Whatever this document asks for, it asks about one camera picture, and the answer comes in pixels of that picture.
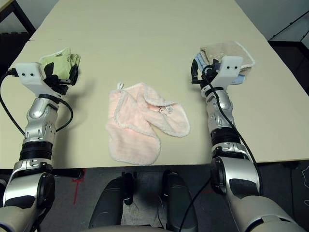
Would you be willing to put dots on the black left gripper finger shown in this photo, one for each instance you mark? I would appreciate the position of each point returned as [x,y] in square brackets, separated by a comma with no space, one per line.
[74,73]
[49,70]

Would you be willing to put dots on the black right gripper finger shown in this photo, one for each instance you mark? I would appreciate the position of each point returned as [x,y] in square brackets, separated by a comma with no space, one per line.
[195,70]
[216,65]

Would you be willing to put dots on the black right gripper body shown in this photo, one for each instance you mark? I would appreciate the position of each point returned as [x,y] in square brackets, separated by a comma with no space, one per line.
[208,76]

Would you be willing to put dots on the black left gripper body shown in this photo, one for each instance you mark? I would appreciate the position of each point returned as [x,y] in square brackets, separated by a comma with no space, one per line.
[59,83]

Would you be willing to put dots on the pink towel with white trim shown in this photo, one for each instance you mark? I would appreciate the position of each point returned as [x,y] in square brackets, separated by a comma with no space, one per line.
[130,145]

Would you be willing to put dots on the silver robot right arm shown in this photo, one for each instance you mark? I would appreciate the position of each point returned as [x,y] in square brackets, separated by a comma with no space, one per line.
[241,178]

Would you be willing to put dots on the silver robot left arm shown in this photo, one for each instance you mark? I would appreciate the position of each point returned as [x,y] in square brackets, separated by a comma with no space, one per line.
[38,120]

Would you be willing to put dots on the light blue folded towel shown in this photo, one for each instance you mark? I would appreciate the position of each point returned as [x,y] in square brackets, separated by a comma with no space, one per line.
[201,60]

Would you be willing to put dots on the green folded towel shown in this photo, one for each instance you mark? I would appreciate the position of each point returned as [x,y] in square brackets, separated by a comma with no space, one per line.
[61,62]

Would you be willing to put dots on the beige folded towel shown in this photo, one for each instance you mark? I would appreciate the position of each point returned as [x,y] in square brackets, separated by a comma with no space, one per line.
[231,49]

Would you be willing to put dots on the black foam floor mat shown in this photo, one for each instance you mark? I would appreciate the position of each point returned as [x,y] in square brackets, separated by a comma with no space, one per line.
[9,48]

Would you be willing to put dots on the black framed side table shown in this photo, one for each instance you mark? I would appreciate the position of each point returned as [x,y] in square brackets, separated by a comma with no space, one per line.
[26,17]

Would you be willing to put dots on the dark cabinet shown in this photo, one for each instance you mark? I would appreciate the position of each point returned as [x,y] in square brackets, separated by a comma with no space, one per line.
[294,60]

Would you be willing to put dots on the black tripod stand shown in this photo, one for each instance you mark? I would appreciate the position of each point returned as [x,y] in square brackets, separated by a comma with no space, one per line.
[290,23]

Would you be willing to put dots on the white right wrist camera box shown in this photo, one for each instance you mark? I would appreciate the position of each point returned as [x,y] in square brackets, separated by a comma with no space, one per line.
[230,68]

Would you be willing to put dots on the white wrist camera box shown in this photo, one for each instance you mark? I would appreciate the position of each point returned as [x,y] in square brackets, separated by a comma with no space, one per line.
[29,75]
[230,68]

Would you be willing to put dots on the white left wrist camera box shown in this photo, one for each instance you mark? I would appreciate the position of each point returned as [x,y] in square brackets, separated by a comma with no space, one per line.
[29,75]

